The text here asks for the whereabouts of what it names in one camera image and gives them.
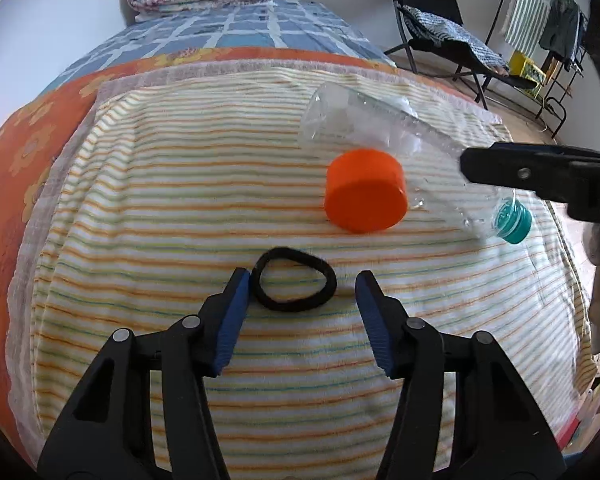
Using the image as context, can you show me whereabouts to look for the black clothes rack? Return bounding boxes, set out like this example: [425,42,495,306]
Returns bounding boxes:
[484,0,594,139]

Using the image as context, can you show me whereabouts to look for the orange plastic cap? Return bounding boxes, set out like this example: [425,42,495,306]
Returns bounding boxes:
[324,148,408,234]

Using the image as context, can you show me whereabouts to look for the black folding chair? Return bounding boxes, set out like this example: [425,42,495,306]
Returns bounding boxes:
[385,0,538,105]

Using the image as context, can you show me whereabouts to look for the orange floral blanket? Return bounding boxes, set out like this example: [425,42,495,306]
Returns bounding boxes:
[0,45,481,466]

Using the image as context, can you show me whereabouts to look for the dark hanging jacket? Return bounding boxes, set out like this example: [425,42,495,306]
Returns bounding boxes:
[540,0,582,70]

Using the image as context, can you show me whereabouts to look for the striped yellow towel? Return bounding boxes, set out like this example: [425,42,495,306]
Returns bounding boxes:
[29,65,598,480]

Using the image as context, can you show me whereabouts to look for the green striped hanging towel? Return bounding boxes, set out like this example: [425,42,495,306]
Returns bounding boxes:
[502,0,552,58]

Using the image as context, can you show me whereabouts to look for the clear plastic bottle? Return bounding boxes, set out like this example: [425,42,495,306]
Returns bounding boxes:
[298,82,532,245]

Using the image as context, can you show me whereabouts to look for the checked cushion on chair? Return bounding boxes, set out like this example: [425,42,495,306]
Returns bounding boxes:
[400,6,509,76]

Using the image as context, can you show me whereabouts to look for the black hair tie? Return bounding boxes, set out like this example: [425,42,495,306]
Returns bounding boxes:
[249,246,338,314]

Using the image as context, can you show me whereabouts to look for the yellow crate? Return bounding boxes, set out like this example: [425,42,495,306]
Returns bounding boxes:
[508,50,546,98]

